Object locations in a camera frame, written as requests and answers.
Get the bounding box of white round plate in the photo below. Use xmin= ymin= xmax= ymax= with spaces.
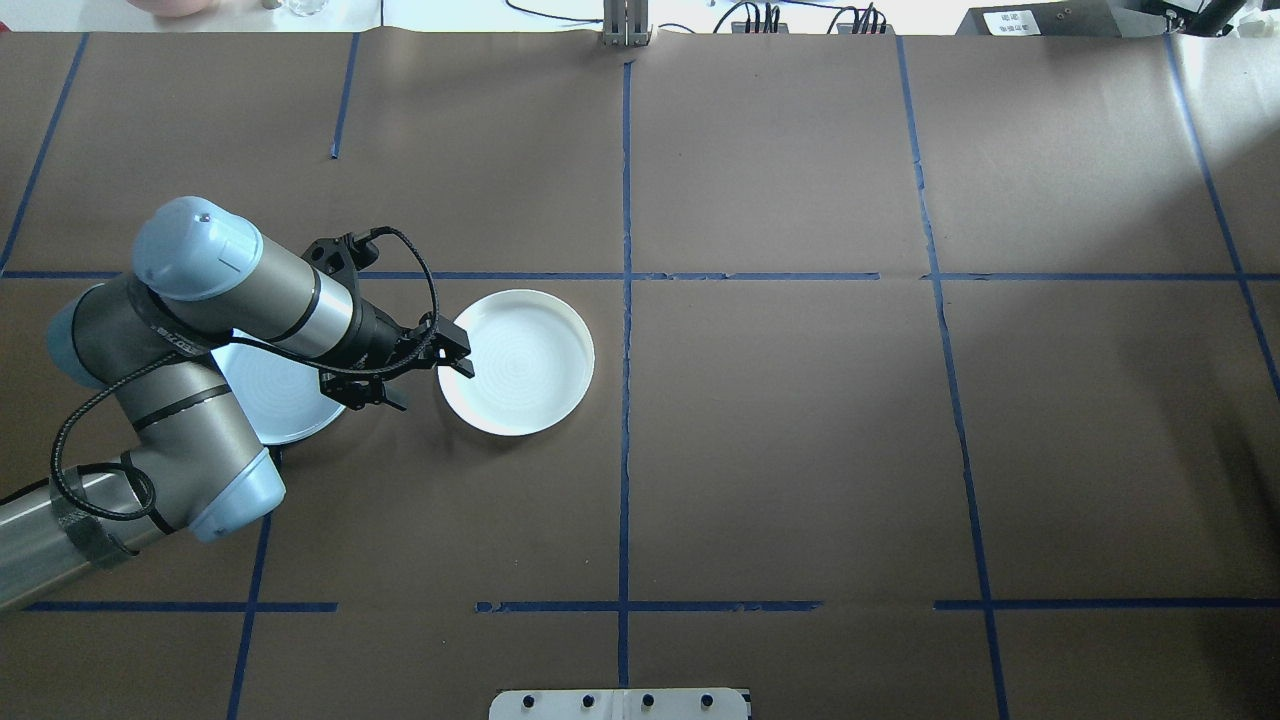
xmin=437 ymin=289 xmax=596 ymax=437

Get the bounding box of light blue round plate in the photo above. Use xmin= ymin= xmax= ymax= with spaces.
xmin=212 ymin=330 xmax=349 ymax=447

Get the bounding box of white pole stand with base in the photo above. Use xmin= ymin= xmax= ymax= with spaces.
xmin=489 ymin=688 xmax=753 ymax=720

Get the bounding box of black box with white label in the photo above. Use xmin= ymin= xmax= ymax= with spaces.
xmin=955 ymin=2 xmax=1167 ymax=38

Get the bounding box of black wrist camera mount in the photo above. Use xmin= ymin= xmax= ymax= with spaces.
xmin=302 ymin=232 xmax=379 ymax=283

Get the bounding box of thin black cable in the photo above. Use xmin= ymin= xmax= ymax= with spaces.
xmin=505 ymin=0 xmax=603 ymax=26

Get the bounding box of aluminium profile post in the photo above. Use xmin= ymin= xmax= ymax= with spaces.
xmin=600 ymin=0 xmax=653 ymax=49

